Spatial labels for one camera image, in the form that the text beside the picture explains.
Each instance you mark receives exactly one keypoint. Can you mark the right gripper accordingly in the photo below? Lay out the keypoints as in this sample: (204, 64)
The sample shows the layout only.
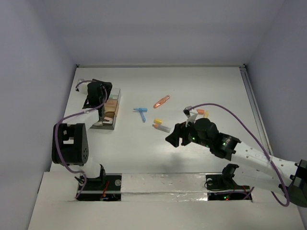
(180, 130)

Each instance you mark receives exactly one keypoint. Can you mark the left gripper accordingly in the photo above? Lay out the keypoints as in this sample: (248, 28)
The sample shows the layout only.
(96, 103)

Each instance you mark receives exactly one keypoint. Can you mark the yellow eraser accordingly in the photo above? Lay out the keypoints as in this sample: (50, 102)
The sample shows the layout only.
(158, 121)

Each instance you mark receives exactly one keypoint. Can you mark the small boxed eraser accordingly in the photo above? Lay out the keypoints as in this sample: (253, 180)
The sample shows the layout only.
(107, 119)

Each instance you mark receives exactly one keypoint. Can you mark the white eraser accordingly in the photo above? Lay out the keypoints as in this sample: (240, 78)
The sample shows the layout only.
(98, 124)

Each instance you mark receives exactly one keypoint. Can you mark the orange highlighter pen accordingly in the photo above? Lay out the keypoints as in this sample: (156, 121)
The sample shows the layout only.
(161, 101)

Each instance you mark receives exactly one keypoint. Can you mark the blue highlighter pen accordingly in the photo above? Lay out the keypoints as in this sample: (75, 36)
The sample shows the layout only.
(140, 109)

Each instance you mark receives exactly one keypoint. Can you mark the blue pen cap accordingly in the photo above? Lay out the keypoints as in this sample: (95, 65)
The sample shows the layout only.
(143, 116)

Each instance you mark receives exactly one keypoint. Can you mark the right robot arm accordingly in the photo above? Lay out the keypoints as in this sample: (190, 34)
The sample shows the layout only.
(247, 166)

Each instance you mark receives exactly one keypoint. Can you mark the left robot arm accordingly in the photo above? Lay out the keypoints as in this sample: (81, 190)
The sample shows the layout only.
(70, 143)

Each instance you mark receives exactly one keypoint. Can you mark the short pencil in tube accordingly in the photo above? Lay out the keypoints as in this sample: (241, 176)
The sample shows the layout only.
(161, 128)

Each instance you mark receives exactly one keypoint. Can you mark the clear plastic container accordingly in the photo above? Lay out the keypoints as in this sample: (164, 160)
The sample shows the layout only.
(115, 94)

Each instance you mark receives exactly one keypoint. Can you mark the orange plastic container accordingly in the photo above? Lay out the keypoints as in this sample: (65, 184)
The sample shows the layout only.
(111, 106)

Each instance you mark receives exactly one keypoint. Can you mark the dark grey plastic container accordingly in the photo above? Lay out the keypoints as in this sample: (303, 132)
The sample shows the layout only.
(106, 125)

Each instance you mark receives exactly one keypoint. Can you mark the orange eraser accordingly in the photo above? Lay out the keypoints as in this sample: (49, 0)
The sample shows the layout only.
(200, 111)

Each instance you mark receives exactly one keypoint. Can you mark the silver foil strip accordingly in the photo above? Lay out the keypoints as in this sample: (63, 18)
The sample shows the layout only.
(163, 187)

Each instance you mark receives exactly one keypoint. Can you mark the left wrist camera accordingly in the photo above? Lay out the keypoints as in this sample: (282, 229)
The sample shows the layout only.
(82, 86)

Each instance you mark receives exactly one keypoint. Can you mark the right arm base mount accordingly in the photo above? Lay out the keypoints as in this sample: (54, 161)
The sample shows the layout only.
(222, 187)

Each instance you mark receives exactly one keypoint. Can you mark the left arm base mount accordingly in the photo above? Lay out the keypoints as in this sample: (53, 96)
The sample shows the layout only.
(107, 190)

